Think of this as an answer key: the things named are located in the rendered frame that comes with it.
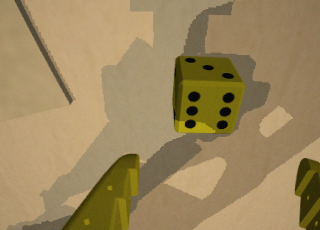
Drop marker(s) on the yellow die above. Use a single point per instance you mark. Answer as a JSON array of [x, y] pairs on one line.
[[207, 94]]

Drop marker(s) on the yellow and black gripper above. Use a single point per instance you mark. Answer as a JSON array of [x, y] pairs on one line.
[[107, 206]]

